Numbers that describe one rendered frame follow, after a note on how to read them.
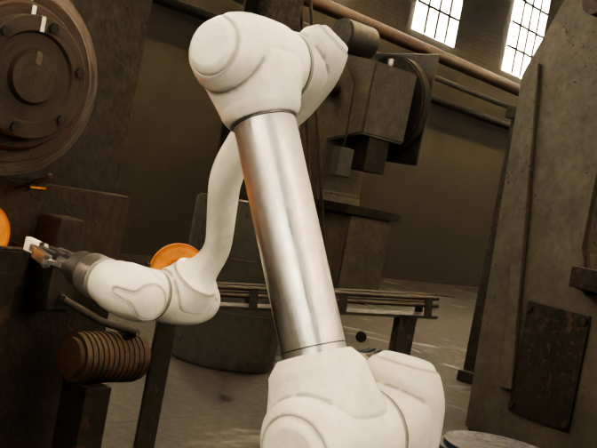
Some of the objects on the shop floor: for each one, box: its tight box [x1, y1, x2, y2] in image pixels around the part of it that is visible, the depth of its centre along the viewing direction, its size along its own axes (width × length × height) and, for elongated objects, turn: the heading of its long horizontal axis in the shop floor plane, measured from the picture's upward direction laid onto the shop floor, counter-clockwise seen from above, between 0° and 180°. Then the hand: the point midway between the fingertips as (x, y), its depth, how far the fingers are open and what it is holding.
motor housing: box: [51, 331, 151, 448], centre depth 240 cm, size 13×22×54 cm, turn 58°
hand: (35, 247), depth 207 cm, fingers closed
